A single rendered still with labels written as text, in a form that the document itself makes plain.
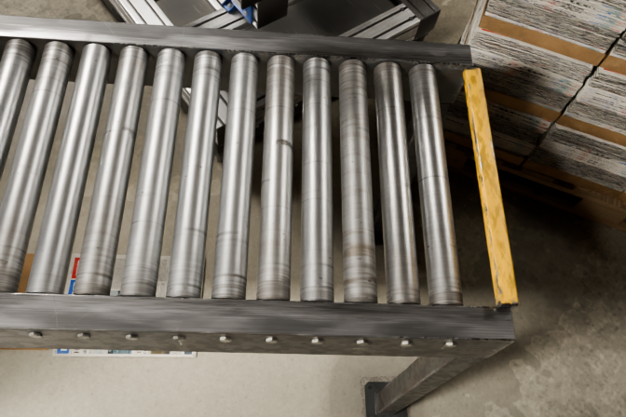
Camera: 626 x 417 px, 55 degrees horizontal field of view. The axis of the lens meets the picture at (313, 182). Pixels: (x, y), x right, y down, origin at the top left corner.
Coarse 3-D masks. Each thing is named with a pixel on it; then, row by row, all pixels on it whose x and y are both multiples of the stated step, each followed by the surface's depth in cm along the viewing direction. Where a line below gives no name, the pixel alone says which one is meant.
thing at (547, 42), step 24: (480, 24) 140; (504, 24) 137; (552, 48) 138; (576, 48) 136; (624, 72) 137; (504, 96) 156; (552, 120) 158; (576, 120) 155; (624, 144) 156; (528, 168) 178; (552, 168) 174; (600, 192) 176
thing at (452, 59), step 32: (0, 32) 103; (32, 32) 104; (64, 32) 105; (96, 32) 105; (128, 32) 106; (160, 32) 107; (192, 32) 107; (224, 32) 108; (256, 32) 109; (192, 64) 110; (224, 64) 110; (416, 64) 109; (448, 64) 109; (448, 96) 118
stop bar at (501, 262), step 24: (480, 72) 106; (480, 96) 104; (480, 120) 101; (480, 144) 99; (480, 168) 97; (480, 192) 96; (504, 216) 93; (504, 240) 91; (504, 264) 89; (504, 288) 88
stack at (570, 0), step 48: (480, 0) 162; (528, 0) 130; (576, 0) 125; (624, 0) 122; (480, 48) 146; (528, 48) 141; (624, 48) 132; (528, 96) 154; (576, 96) 151; (624, 96) 142; (528, 144) 170; (576, 144) 163; (528, 192) 189; (576, 192) 180; (624, 192) 173
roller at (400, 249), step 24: (384, 72) 107; (384, 96) 105; (384, 120) 103; (384, 144) 101; (384, 168) 99; (408, 168) 99; (384, 192) 97; (408, 192) 97; (384, 216) 95; (408, 216) 94; (384, 240) 94; (408, 240) 92; (408, 264) 90; (408, 288) 88
